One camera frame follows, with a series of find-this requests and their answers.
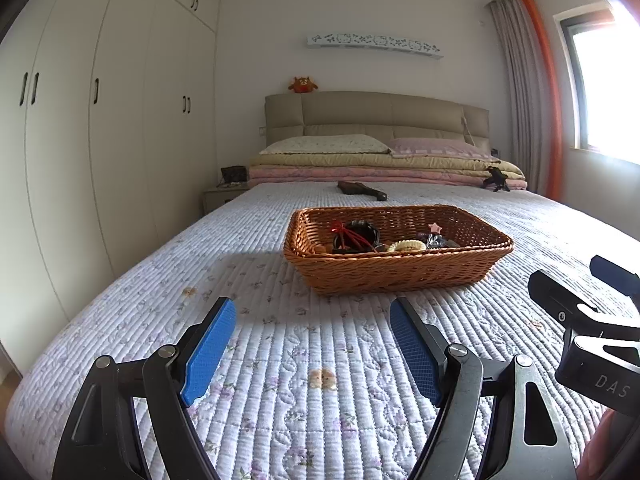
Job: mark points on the gold hair clip pink ornament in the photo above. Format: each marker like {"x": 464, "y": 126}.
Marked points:
{"x": 436, "y": 228}

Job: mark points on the dark shiny hair accessory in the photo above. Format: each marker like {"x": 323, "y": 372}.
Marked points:
{"x": 440, "y": 241}

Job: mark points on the white patterned wall lamp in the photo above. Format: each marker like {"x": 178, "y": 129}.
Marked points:
{"x": 375, "y": 42}

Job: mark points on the lavender floral quilted bedspread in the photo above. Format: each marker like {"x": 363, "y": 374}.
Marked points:
{"x": 310, "y": 350}

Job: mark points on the grey curtain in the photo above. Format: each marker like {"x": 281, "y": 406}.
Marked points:
{"x": 515, "y": 85}

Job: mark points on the window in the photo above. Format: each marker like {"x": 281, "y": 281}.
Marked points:
{"x": 605, "y": 85}

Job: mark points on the cream pillow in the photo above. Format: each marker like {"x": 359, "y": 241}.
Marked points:
{"x": 325, "y": 144}

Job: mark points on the dark box on nightstand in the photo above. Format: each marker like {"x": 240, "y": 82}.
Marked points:
{"x": 234, "y": 175}

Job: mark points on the dark hair claw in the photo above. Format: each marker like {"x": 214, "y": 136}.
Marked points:
{"x": 367, "y": 230}

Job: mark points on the orange curtain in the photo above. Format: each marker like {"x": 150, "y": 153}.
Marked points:
{"x": 547, "y": 110}

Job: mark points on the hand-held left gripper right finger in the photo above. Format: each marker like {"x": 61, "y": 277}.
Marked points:
{"x": 415, "y": 355}

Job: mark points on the small black tripod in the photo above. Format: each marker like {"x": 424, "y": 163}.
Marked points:
{"x": 496, "y": 177}

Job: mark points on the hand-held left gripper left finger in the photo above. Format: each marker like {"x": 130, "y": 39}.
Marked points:
{"x": 210, "y": 355}

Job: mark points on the yellow folded quilt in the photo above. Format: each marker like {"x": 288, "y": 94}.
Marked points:
{"x": 375, "y": 161}

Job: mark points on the brown wicker basket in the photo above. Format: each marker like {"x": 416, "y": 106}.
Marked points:
{"x": 400, "y": 272}

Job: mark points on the pink folded quilt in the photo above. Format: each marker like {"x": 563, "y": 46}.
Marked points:
{"x": 375, "y": 176}

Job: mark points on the brown wooden brush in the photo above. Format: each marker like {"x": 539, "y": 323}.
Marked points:
{"x": 357, "y": 188}

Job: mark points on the beige padded headboard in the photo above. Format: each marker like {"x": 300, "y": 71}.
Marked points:
{"x": 350, "y": 115}

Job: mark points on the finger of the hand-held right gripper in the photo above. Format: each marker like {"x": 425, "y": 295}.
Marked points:
{"x": 617, "y": 275}
{"x": 555, "y": 295}

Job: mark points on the brown plush toy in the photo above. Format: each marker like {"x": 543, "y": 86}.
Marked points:
{"x": 303, "y": 85}

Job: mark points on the beige nightstand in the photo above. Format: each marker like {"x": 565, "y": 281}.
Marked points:
{"x": 220, "y": 200}

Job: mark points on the person's right hand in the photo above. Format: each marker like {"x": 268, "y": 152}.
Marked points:
{"x": 612, "y": 450}

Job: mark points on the white wardrobe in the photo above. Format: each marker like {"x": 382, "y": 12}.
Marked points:
{"x": 100, "y": 135}

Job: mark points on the pink pillow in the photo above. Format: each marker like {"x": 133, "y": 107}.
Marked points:
{"x": 435, "y": 147}

